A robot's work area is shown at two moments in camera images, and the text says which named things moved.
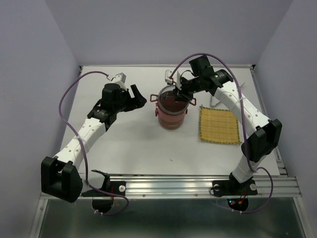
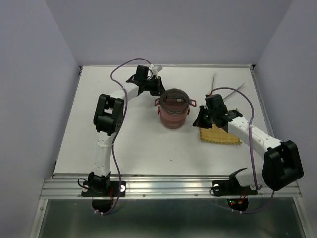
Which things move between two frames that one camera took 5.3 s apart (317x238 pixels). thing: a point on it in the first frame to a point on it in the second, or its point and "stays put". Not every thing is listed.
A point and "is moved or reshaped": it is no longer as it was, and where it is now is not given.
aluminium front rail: (270, 186) stays put
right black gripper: (183, 97) to (198, 121)
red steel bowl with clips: (175, 118) stays put
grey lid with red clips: (167, 102) is moved or reshaped
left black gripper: (140, 100) to (159, 89)
